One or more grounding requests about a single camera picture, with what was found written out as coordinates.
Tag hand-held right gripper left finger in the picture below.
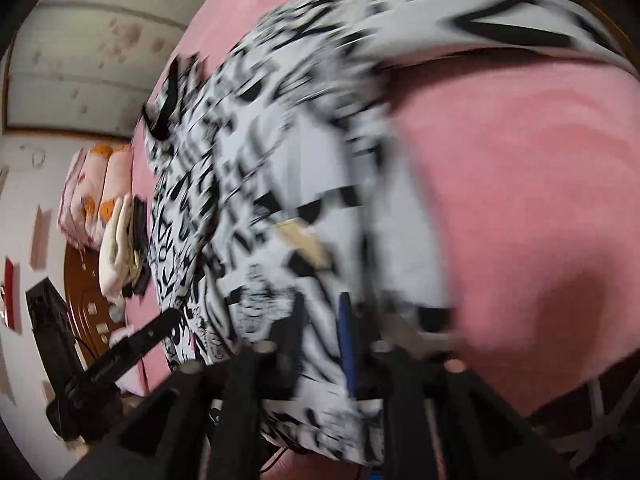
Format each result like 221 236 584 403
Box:
65 292 307 480

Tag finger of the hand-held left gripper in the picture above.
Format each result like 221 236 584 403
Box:
82 307 182 387

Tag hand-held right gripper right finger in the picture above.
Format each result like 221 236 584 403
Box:
338 291 572 480

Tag black and white printed garment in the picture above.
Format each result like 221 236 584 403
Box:
142 0 627 463

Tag folded cream and black clothes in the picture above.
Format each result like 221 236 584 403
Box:
98 194 149 302

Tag folded dark clothes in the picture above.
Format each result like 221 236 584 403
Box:
122 198 153 299

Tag brown wooden headboard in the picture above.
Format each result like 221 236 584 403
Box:
63 246 153 367

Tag folded pink floral quilt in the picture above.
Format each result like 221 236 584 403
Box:
58 142 135 252

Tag pink bed sheet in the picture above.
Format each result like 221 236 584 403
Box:
118 0 640 480

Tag red wall sticker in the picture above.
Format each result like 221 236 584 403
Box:
0 257 23 334

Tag white straps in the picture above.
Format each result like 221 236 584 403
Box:
545 379 632 467

